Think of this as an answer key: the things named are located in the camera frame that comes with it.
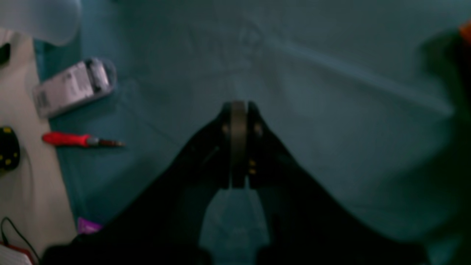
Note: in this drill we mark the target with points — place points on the packaged bit set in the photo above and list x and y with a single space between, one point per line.
80 84

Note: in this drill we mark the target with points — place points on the black yellow round device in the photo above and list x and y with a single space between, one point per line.
9 149

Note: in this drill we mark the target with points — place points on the orange t-shirt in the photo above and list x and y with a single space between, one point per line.
465 31

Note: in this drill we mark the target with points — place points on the translucent plastic cup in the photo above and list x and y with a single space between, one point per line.
56 22

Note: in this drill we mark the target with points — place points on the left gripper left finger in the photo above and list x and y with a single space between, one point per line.
163 225

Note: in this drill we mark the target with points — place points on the blue table cloth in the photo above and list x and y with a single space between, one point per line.
364 93

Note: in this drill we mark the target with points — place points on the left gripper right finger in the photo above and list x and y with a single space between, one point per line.
306 224

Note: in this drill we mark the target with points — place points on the red screwdriver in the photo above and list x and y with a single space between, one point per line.
56 138

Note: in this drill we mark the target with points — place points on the purple glue tube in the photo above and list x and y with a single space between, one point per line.
85 226

